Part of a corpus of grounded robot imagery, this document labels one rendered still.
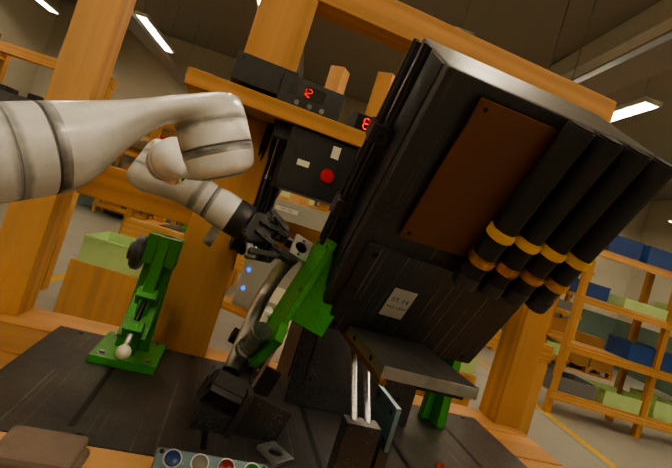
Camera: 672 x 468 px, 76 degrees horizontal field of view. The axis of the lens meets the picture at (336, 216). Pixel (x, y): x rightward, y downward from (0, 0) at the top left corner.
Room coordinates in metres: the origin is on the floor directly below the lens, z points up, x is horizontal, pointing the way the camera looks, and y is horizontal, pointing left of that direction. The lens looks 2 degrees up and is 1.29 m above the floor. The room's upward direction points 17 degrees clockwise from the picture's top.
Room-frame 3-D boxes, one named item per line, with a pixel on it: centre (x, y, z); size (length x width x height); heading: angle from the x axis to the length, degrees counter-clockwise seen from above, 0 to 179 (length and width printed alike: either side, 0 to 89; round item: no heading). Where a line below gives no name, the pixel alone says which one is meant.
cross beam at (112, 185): (1.26, 0.02, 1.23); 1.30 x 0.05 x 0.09; 103
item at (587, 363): (9.26, -5.85, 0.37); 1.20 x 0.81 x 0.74; 97
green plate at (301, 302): (0.82, 0.00, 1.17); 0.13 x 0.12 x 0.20; 103
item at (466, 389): (0.82, -0.16, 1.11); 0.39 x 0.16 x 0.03; 13
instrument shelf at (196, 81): (1.15, 0.00, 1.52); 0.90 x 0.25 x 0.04; 103
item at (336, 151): (1.08, 0.09, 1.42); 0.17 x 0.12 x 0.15; 103
